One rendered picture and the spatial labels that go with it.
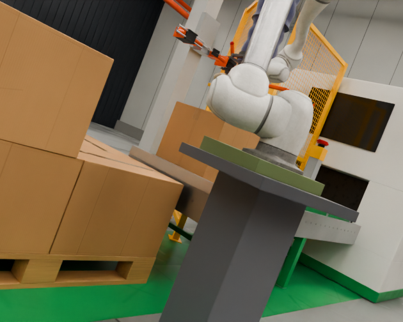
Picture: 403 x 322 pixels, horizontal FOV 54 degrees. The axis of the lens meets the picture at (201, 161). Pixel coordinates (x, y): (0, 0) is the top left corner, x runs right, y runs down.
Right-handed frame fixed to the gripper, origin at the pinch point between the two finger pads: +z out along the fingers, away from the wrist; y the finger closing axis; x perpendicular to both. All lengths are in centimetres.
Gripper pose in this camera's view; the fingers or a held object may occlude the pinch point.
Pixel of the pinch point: (223, 62)
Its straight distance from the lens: 226.3
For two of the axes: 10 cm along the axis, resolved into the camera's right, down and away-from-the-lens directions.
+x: 6.0, 2.0, 7.7
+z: -7.1, -3.1, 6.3
